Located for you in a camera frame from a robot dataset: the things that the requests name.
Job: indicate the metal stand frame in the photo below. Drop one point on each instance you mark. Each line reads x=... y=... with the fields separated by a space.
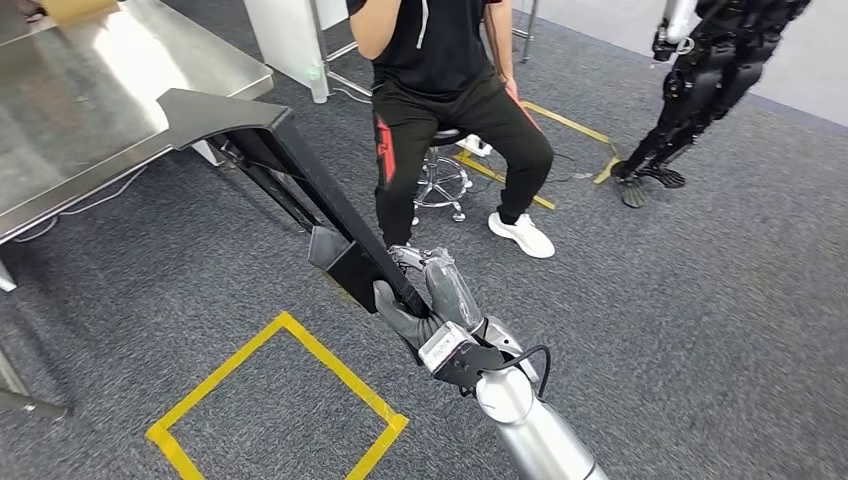
x=348 y=83

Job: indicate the chrome swivel stool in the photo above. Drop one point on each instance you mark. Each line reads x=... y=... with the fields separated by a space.
x=447 y=137

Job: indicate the person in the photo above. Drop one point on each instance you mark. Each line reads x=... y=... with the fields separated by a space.
x=430 y=60

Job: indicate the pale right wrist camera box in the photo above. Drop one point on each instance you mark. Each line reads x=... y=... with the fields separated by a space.
x=442 y=348

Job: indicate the white power strip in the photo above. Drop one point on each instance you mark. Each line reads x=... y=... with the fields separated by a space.
x=474 y=146

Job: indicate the stainless steel workbench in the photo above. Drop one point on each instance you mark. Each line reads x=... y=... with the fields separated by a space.
x=99 y=99

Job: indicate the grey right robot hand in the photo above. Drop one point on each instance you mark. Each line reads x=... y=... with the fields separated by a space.
x=454 y=291

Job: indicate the yellow floor tape square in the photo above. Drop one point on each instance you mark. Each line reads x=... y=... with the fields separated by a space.
x=570 y=122

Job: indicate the long black plastic car part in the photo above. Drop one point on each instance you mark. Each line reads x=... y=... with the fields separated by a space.
x=218 y=112

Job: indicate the black humanoid robot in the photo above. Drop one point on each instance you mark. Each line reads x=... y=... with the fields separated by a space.
x=702 y=79

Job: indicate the white upright panel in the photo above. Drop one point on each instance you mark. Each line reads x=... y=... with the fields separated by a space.
x=285 y=40

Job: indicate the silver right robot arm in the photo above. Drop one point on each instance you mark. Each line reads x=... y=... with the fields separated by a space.
x=536 y=437

